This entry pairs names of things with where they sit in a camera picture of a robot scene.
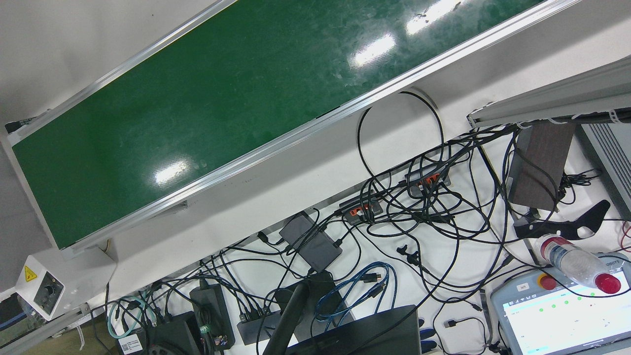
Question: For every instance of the aluminium profile post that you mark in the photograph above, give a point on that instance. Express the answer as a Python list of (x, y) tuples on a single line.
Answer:
[(557, 98)]

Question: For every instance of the white conveyor control box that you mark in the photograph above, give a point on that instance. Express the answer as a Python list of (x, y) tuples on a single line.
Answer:
[(64, 281)]

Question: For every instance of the black device with label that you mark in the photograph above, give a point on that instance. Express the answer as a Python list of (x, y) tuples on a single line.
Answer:
[(170, 337)]

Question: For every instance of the dark brown block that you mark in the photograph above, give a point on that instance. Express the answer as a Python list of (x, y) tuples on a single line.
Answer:
[(540, 167)]

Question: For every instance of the black hub orange ports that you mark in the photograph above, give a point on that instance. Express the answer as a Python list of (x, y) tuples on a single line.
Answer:
[(362, 209), (428, 180)]

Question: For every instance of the grey teach pendant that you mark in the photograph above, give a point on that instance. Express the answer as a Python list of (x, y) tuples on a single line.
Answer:
[(557, 325)]

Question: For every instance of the green belt conveyor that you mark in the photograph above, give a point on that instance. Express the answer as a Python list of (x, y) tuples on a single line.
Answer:
[(197, 123)]

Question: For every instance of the black usb hub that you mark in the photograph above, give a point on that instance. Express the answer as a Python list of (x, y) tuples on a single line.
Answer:
[(256, 328)]

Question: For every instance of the black ribbed metal box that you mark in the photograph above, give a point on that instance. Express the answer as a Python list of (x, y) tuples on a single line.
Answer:
[(611, 162)]

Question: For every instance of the aluminium floor rail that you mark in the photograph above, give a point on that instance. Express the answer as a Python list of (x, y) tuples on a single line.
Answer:
[(44, 330)]

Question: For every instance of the black monitor stand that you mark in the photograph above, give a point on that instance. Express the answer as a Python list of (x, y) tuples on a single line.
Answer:
[(291, 315)]

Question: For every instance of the black curved plastic part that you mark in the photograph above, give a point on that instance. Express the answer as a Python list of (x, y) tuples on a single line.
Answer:
[(547, 229)]

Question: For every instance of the black computer monitor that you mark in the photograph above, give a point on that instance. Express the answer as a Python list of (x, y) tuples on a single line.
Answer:
[(365, 335)]

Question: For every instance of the plastic water bottle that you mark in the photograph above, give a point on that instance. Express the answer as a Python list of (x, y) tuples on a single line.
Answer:
[(577, 264)]

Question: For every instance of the black power brick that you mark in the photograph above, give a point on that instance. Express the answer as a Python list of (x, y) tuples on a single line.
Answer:
[(212, 310)]

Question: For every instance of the dark grey docking adapter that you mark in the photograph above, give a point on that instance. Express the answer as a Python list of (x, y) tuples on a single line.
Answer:
[(310, 241)]

